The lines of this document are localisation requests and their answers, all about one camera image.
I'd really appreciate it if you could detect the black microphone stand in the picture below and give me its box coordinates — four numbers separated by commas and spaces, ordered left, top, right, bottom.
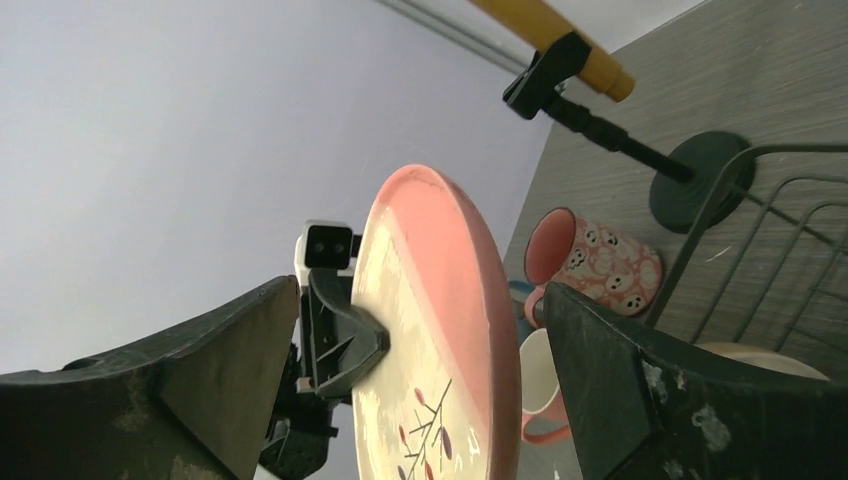
502, 39, 757, 234

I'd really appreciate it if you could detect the beige ceramic bowl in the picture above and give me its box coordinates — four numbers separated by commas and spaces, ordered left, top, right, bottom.
697, 342, 829, 381

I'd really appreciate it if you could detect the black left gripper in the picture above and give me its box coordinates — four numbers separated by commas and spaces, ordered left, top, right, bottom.
258, 268, 390, 479

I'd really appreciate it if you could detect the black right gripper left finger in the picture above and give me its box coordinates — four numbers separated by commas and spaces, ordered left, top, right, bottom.
1, 276, 299, 479

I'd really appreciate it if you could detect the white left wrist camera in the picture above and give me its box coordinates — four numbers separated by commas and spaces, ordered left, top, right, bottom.
293, 220, 362, 288

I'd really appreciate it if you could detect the plain pink mug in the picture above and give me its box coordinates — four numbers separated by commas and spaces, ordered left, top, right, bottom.
519, 287, 572, 445

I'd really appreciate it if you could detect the black wire dish rack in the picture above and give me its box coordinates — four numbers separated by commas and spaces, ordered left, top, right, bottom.
645, 142, 847, 382

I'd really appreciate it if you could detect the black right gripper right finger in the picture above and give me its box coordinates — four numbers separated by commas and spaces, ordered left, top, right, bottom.
544, 283, 847, 479

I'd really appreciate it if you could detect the blue mug yellow inside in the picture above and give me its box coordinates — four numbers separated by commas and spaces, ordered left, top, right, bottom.
508, 279, 534, 340

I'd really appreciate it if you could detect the pink beige leaf plate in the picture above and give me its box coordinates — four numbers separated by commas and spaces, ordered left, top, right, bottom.
352, 165, 521, 479

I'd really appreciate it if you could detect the pink patterned mug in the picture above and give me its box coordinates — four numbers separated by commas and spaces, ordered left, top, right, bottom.
524, 207, 663, 327

